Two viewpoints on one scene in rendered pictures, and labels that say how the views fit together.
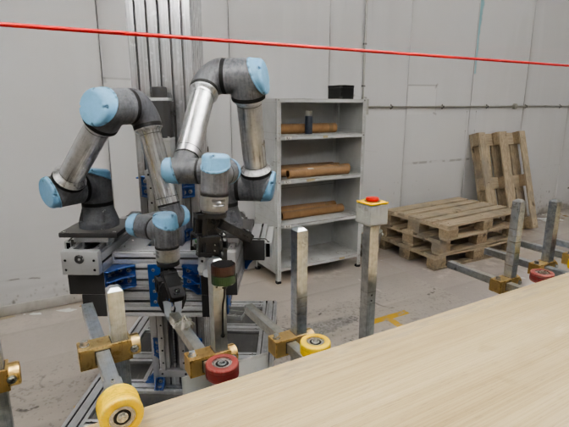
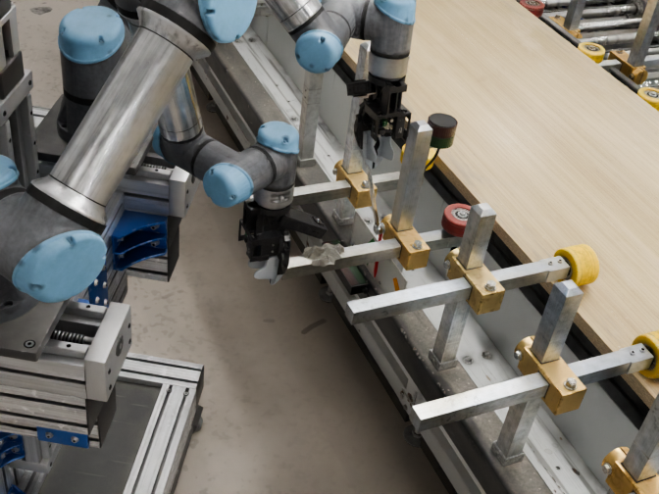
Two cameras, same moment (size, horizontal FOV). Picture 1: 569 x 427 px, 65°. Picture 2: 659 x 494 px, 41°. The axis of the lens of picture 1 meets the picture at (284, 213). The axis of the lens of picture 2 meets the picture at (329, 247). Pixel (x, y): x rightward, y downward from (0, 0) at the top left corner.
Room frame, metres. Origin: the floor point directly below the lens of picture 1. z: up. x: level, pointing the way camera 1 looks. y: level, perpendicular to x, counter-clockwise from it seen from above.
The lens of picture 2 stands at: (1.21, 1.71, 2.00)
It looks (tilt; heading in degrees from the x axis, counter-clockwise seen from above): 38 degrees down; 271
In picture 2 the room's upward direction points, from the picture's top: 8 degrees clockwise
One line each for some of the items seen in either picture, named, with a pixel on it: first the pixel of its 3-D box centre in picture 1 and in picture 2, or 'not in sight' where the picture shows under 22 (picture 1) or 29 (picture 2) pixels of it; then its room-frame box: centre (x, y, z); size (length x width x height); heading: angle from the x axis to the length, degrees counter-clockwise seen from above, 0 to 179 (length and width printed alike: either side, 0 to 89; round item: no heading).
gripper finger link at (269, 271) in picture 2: (166, 309); (268, 272); (1.34, 0.38, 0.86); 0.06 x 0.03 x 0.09; 30
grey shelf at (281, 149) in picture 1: (308, 186); not in sight; (4.02, -0.22, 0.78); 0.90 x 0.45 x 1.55; 119
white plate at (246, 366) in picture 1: (227, 379); (377, 261); (1.12, 0.16, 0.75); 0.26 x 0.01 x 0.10; 120
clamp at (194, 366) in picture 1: (212, 359); (404, 240); (1.07, 0.19, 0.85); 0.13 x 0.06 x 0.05; 120
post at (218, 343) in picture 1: (218, 342); (402, 220); (1.09, 0.18, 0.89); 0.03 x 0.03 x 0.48; 30
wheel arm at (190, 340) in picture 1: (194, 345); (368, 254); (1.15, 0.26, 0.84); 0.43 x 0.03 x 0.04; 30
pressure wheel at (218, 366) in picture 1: (223, 381); (457, 232); (0.96, 0.15, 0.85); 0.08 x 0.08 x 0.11
